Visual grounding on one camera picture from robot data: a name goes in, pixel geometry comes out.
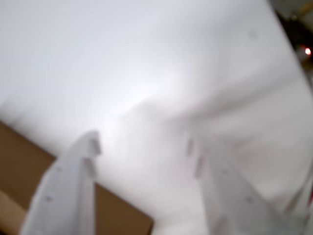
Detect brown cardboard box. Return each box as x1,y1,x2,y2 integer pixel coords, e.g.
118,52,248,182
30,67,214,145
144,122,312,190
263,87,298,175
0,121,155,235

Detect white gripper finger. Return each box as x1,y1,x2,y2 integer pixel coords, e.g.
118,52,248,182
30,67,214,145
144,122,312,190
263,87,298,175
186,136,277,235
19,131,102,235

